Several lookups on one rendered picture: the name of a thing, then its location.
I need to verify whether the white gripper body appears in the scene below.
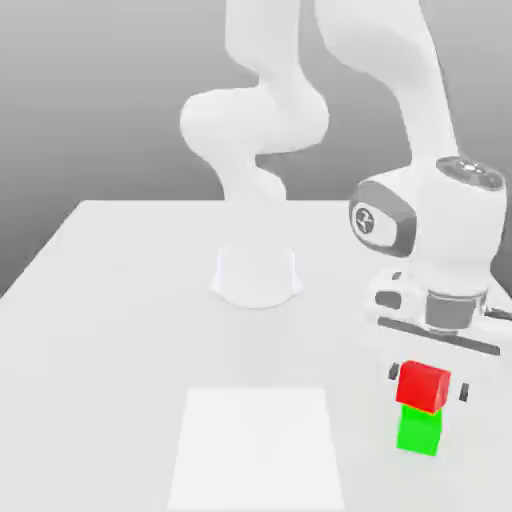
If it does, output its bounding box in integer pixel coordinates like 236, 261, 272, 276
370, 313, 505, 382

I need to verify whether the small green cube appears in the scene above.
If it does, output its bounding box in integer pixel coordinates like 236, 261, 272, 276
395, 404, 444, 457

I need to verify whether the small red cube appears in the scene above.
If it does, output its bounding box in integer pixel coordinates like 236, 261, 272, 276
394, 359, 453, 416

